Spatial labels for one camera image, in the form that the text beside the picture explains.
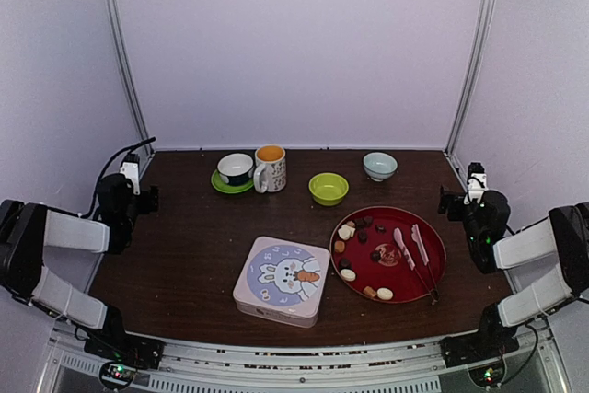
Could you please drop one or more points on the white round swirl chocolate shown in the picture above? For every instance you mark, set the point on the white round swirl chocolate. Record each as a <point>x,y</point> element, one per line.
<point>384,293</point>

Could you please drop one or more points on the aluminium frame post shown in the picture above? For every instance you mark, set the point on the aluminium frame post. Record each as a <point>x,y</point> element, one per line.
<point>482,29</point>
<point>125,70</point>

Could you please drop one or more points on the white and navy cup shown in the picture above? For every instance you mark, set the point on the white and navy cup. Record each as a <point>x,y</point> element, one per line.
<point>236,165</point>

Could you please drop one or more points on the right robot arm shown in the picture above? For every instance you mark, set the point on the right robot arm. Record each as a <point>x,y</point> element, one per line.
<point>484,216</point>

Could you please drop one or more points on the left aluminium frame post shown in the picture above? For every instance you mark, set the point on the left aluminium frame post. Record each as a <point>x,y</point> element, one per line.
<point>125,70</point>

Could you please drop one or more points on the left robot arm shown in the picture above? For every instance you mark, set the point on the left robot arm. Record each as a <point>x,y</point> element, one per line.
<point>45,252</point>

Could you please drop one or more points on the patterned mug yellow inside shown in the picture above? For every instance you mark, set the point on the patterned mug yellow inside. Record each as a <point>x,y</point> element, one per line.
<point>270,170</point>

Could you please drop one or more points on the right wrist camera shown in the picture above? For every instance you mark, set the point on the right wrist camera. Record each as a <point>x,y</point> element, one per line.
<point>476,183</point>

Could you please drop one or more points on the metal front rail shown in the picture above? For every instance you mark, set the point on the metal front rail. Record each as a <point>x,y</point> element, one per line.
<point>405,366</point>

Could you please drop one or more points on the dark swirl chocolate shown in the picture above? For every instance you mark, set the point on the dark swirl chocolate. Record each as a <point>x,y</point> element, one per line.
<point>375,256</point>

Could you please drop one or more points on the round red tray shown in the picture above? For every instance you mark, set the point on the round red tray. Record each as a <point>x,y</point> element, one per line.
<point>413,257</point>

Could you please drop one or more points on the silver divided tin box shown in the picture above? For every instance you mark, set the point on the silver divided tin box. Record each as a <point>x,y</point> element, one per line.
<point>282,308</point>

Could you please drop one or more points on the bunny tin lid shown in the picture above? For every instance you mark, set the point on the bunny tin lid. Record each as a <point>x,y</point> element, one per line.
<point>281,266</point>

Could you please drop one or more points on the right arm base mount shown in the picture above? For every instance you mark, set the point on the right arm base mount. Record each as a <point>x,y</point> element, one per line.
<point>484,361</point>

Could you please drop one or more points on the green saucer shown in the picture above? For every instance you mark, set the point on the green saucer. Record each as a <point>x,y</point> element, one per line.
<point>229,185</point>

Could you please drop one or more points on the tan striped chocolate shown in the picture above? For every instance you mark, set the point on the tan striped chocolate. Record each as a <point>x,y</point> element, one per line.
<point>369,291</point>

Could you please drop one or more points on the lime green bowl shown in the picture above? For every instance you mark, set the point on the lime green bowl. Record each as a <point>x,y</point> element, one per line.
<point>328,189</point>

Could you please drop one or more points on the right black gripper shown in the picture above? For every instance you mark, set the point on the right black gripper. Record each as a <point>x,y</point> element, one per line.
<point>445,198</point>

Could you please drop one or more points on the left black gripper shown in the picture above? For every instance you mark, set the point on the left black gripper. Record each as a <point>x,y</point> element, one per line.
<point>149,200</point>

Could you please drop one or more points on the right aluminium frame post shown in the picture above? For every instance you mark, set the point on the right aluminium frame post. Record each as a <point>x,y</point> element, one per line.
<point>482,29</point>

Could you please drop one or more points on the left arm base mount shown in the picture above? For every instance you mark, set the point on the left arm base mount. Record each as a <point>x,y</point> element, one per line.
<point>124,362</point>

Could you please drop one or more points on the pale blue bowl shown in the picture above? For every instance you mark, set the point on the pale blue bowl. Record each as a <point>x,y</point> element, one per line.
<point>379,166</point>

